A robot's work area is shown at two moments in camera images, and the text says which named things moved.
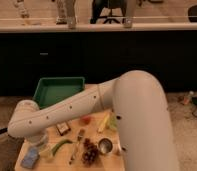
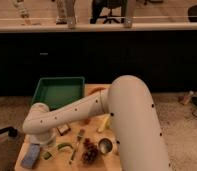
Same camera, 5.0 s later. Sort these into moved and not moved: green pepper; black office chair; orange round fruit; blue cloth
Moved: green pepper
Not moved: blue cloth; orange round fruit; black office chair
